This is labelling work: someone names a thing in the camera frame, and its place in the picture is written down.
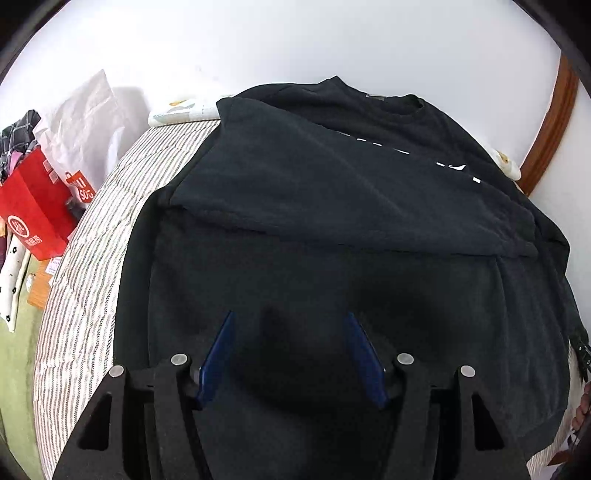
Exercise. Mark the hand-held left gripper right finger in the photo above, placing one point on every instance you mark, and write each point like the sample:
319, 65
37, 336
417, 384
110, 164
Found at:
367, 364

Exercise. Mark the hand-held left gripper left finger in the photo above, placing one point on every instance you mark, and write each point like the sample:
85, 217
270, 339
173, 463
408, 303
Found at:
217, 360

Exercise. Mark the black sweatshirt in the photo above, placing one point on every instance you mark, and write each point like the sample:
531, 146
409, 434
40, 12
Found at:
323, 207

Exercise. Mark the person's right hand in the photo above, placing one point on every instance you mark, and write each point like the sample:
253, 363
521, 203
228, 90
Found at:
584, 408

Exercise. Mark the striped quilted bed cover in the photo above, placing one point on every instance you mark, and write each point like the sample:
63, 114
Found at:
92, 277

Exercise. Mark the wooden board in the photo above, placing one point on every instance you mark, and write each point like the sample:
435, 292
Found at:
39, 286

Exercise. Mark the green mat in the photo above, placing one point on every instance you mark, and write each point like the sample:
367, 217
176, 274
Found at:
18, 369

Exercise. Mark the white floral cloth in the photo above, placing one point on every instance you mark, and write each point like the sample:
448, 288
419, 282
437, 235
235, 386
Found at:
11, 277

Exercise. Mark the red paper bag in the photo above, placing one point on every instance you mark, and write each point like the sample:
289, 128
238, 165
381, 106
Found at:
32, 207

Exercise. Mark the white printed bed sheet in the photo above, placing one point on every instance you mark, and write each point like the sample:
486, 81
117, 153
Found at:
180, 113

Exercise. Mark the white plastic bag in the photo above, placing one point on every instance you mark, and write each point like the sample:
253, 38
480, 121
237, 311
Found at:
83, 120

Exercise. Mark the checked cloth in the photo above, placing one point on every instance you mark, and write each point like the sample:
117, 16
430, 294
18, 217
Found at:
16, 134

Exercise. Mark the brown wooden door frame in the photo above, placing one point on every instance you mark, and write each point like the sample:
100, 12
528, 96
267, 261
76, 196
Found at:
554, 120

